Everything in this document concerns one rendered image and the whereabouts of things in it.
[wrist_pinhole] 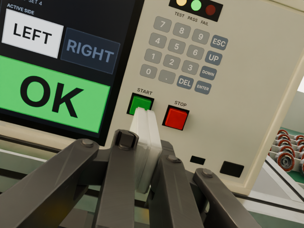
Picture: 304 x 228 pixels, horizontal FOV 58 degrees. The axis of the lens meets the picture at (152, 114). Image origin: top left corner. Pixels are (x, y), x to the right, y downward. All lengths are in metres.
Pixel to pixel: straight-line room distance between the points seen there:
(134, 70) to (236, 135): 0.13
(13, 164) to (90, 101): 0.09
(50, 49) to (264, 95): 0.21
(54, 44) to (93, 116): 0.08
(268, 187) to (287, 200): 0.03
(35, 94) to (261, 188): 0.28
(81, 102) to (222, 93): 0.14
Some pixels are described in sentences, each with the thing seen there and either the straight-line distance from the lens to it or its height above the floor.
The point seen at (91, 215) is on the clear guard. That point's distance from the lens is 0.30.
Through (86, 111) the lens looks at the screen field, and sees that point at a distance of 0.28.
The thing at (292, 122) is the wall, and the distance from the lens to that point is 7.99.
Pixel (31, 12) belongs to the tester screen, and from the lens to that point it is 0.28.
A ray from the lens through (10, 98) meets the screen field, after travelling 0.30.
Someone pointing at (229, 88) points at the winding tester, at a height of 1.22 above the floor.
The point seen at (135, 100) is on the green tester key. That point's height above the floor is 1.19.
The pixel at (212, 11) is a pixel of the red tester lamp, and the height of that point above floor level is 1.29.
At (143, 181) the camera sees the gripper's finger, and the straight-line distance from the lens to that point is 0.16.
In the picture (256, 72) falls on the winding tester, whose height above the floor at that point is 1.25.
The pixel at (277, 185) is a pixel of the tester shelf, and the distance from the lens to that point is 0.41.
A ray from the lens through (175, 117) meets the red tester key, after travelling 0.27.
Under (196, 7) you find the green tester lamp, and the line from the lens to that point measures 0.27.
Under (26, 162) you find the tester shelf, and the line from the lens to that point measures 0.28.
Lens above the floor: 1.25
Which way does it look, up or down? 16 degrees down
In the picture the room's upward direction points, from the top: 18 degrees clockwise
